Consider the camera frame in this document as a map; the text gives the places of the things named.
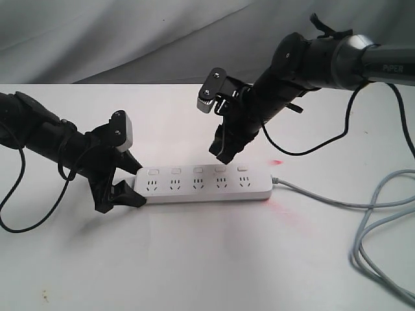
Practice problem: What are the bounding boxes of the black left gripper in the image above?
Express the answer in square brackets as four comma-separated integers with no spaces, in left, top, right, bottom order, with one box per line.
[73,124,146,213]

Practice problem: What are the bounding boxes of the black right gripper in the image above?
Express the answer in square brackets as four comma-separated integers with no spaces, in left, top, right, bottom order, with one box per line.
[209,76,302,164]

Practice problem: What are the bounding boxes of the white five-socket power strip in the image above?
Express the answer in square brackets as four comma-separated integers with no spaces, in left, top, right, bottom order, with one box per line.
[134,164,273,205]

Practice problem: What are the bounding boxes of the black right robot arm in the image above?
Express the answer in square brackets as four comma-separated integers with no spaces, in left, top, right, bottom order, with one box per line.
[197,14,414,164]

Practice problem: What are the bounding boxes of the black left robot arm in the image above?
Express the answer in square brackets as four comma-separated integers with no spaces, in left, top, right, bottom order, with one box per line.
[1,91,147,213]

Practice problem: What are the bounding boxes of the grey backdrop cloth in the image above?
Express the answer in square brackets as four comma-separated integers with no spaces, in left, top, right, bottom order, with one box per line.
[1,1,414,84]

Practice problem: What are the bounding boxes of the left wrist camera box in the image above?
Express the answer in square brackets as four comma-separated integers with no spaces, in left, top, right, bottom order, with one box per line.
[108,110,134,153]

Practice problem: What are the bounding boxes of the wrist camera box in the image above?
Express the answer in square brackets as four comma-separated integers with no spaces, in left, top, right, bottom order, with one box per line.
[108,110,134,153]
[196,67,227,113]

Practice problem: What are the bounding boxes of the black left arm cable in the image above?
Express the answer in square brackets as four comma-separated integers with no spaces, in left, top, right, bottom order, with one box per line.
[0,135,98,233]

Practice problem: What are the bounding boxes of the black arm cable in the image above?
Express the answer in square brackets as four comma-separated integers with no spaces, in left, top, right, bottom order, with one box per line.
[0,135,98,233]
[213,82,415,156]

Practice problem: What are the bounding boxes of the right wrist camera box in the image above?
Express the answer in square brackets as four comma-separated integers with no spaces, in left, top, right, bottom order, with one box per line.
[196,67,227,113]

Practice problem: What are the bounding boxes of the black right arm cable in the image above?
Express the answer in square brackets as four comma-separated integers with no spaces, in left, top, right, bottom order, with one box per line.
[213,82,415,156]

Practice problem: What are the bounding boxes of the grey power cable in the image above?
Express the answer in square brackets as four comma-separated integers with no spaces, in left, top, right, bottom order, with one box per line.
[270,170,415,301]

